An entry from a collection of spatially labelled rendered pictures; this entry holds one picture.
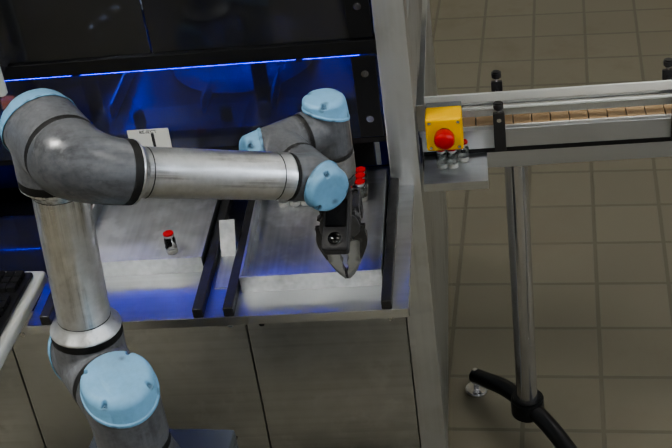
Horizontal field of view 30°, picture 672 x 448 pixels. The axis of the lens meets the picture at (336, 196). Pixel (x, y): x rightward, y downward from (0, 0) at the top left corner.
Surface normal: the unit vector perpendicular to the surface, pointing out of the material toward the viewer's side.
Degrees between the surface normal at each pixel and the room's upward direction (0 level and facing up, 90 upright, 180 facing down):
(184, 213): 0
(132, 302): 0
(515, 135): 90
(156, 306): 0
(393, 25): 90
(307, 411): 90
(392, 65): 90
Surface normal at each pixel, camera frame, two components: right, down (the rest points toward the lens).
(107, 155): 0.36, -0.33
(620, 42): -0.12, -0.83
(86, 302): 0.48, 0.43
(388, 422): -0.07, 0.55
